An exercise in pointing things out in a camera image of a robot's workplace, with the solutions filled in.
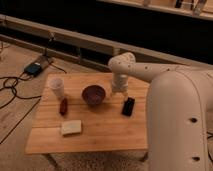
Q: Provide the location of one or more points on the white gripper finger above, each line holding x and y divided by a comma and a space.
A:
125, 94

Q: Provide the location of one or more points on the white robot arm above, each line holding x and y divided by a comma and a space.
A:
178, 100

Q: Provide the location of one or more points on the purple bowl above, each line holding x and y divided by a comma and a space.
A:
93, 95

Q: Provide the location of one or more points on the black eraser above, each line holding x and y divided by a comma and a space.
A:
128, 106

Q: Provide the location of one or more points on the white plastic cup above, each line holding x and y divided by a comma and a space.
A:
57, 86

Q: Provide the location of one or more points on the dark teal power box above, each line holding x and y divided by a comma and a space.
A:
33, 69

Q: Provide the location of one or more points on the red brown oblong object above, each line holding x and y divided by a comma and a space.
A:
63, 106

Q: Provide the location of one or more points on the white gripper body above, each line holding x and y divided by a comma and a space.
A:
119, 83

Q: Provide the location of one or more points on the white sponge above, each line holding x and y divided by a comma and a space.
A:
71, 127

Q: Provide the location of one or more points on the wooden board table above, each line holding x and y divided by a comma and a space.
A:
104, 128

